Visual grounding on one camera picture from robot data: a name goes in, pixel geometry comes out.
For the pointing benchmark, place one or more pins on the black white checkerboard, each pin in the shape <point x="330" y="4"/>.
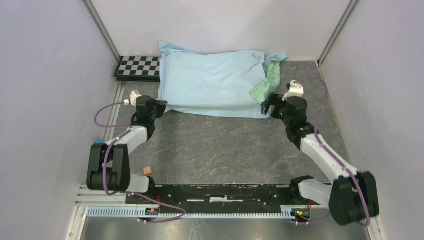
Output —
<point x="138" y="69"/>

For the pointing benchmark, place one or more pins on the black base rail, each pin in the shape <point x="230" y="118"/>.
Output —
<point x="228" y="198"/>

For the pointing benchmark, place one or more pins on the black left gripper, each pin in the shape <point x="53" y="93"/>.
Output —
<point x="161" y="105"/>

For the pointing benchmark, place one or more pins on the small wooden cube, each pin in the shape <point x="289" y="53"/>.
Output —
<point x="148" y="171"/>

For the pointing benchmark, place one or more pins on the aluminium frame rails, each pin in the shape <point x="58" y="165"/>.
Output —
<point x="98" y="198"/>

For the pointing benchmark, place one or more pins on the light blue pillowcase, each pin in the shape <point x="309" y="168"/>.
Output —
<point x="230" y="84"/>

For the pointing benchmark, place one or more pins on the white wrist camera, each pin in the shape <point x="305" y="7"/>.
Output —
<point x="132" y="98"/>
<point x="294" y="89"/>

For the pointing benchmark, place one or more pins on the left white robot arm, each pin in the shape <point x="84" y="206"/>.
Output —
<point x="109" y="162"/>

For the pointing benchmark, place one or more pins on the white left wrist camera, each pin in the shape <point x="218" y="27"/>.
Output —
<point x="132" y="98"/>

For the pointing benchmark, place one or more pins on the blue plastic clip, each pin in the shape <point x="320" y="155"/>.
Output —
<point x="100" y="141"/>

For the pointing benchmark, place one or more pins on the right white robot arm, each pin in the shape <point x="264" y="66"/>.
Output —
<point x="351" y="196"/>

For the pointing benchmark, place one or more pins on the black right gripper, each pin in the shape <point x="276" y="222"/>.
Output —
<point x="273" y="99"/>

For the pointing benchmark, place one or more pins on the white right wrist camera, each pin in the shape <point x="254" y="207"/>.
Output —
<point x="294" y="89"/>

